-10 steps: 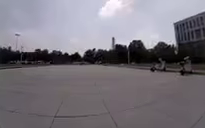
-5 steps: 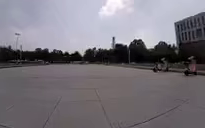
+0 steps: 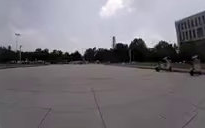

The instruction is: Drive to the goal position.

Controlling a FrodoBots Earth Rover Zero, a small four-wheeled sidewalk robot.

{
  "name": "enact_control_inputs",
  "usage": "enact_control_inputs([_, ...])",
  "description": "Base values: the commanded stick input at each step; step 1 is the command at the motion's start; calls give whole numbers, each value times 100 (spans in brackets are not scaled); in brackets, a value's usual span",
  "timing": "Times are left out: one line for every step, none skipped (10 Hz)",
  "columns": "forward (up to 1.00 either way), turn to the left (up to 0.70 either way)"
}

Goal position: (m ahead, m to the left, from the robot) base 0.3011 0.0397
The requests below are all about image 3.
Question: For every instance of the white scooter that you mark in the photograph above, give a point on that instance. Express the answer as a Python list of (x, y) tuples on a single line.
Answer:
[(164, 64), (195, 66)]

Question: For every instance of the row of trees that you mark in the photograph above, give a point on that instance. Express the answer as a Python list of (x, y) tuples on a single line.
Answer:
[(96, 54)]

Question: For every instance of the distant tower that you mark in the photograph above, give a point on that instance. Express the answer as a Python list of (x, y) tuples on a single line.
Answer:
[(113, 41)]

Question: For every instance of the tall lamp pole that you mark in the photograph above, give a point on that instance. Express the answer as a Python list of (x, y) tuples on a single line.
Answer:
[(17, 45)]

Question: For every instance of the grey multi-storey building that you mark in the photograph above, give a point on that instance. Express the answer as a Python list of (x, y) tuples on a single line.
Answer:
[(198, 28)]

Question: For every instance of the grey paved plaza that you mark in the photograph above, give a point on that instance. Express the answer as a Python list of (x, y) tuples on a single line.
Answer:
[(100, 96)]

